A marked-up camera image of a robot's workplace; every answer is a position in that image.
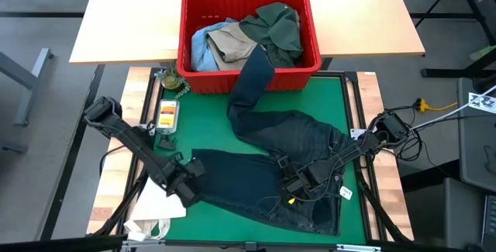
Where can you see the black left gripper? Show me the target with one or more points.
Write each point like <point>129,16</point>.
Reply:
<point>180,176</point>

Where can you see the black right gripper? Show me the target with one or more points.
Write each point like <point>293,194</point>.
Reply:
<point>306,178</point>

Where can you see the dark blue denim jeans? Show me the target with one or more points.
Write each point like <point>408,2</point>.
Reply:
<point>240,182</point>

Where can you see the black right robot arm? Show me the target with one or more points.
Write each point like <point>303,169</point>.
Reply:
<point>348,153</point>

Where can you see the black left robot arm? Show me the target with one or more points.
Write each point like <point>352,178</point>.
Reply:
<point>131,139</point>

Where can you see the red plastic laundry bin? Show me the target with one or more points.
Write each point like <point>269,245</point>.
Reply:
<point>201,83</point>

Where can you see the small yellow tag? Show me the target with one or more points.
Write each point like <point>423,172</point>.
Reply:
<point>291,201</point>

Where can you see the white printed tote bag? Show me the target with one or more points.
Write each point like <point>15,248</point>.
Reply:
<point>155,209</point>

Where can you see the green table mat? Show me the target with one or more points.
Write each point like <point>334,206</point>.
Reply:
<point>201,120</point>

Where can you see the clear package with orange label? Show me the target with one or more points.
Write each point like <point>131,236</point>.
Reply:
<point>167,116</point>

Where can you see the small potted succulent plant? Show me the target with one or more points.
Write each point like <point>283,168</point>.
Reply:
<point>171,81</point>

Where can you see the black table leg bar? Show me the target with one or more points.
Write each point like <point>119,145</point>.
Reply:
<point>57,197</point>

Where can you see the light blue garment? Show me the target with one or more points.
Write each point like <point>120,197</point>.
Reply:
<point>201,50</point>

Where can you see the black horizontal bar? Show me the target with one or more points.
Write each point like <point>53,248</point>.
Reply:
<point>58,244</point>

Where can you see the beige khaki garment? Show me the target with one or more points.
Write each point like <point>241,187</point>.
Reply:
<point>232,46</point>

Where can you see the dark grey box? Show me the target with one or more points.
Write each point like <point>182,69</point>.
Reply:
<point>445,213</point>

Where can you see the dark green button shirt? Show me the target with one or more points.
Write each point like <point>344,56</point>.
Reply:
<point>279,31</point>

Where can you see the light wooden table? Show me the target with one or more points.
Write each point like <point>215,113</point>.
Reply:
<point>128,19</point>

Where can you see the dark grey case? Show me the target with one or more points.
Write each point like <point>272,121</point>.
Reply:
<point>474,147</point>

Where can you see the grey metal table leg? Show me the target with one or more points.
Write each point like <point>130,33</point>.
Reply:
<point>32,89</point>

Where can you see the black keyboard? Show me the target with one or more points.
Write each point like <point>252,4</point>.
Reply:
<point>490,221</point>

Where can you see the white tag with black logo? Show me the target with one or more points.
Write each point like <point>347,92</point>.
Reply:
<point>482,102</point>

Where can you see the light green object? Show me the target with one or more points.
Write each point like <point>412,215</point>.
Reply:
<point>484,52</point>

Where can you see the silver metal bracket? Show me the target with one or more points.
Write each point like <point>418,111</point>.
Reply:
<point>358,248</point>

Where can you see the black aluminium table frame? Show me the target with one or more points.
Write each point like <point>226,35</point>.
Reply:
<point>351,77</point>

